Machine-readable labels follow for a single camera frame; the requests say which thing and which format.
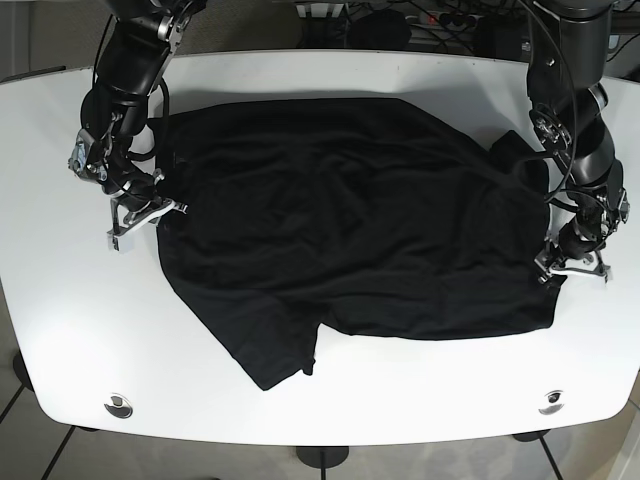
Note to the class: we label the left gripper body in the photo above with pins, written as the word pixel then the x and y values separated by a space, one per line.
pixel 573 246

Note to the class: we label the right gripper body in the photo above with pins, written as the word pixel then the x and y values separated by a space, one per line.
pixel 134 198

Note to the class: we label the plain black T-shirt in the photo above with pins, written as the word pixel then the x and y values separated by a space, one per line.
pixel 366 215

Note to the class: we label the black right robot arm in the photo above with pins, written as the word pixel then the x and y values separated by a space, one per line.
pixel 138 43

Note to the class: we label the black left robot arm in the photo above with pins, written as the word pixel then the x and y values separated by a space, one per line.
pixel 569 48

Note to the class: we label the right chrome table grommet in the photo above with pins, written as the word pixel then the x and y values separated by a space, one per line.
pixel 553 402

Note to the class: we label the chrome table grommet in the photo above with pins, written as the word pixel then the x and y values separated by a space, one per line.
pixel 118 406
pixel 553 402

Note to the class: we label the left chrome table grommet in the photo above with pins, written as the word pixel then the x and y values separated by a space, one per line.
pixel 118 406

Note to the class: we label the power strip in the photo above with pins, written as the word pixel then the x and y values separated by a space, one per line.
pixel 445 19

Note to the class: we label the black table base foot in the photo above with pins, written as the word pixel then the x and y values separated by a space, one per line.
pixel 317 457

